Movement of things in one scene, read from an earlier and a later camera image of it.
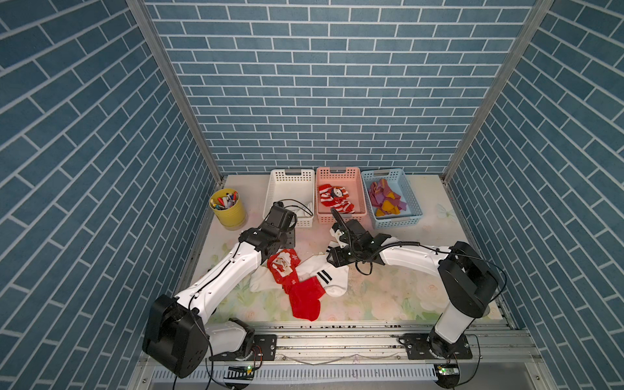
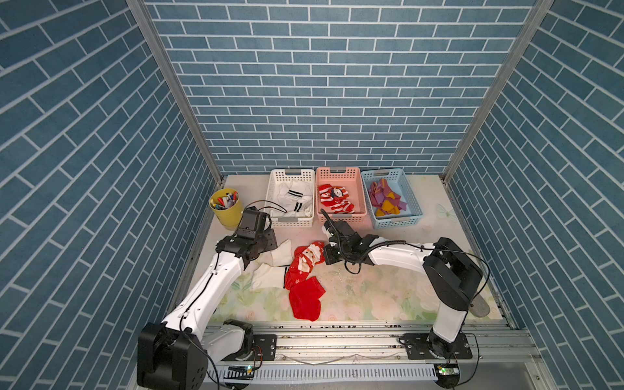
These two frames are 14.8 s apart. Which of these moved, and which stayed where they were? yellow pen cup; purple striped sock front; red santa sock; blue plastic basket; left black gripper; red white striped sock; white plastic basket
Moved: left black gripper; red santa sock
Stayed: blue plastic basket; yellow pen cup; white plastic basket; red white striped sock; purple striped sock front
